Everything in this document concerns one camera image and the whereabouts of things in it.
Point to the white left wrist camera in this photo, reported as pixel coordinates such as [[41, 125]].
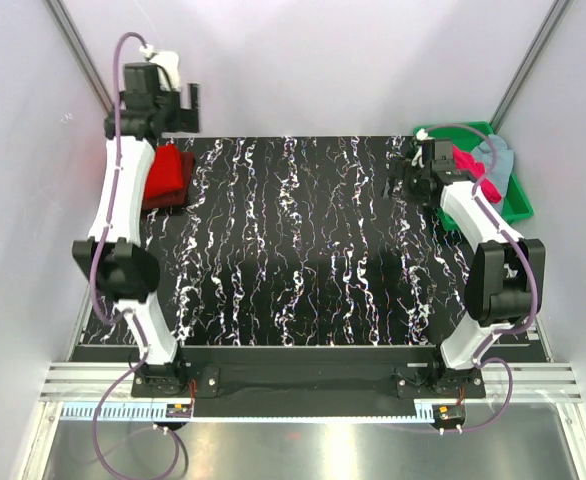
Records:
[[167, 62]]

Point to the green plastic bin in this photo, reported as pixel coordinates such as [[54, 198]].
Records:
[[515, 205]]

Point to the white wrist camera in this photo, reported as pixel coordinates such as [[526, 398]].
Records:
[[419, 138], [167, 62]]

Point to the right orange connector block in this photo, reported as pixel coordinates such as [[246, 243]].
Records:
[[450, 412]]

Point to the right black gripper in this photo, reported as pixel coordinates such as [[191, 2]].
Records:
[[402, 169]]

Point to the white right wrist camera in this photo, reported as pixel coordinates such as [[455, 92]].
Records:
[[419, 138]]

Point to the orange connector block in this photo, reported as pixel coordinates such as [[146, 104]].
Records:
[[450, 412], [180, 410]]

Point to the grey-blue crumpled t-shirt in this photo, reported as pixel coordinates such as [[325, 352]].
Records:
[[499, 161]]

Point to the pink crumpled t-shirt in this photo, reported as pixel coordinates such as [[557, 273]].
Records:
[[465, 161]]

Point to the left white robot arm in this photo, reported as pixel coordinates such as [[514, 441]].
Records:
[[123, 276]]

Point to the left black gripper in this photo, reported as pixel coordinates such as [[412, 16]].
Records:
[[186, 120]]

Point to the folded maroon t-shirt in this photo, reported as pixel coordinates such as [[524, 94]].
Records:
[[178, 197]]

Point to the left orange connector block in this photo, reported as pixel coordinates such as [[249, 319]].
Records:
[[180, 410]]

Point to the bright red t-shirt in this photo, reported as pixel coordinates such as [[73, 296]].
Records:
[[165, 175]]

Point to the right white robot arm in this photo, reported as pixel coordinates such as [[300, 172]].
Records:
[[504, 289]]

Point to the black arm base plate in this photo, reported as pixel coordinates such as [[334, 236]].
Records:
[[299, 382]]

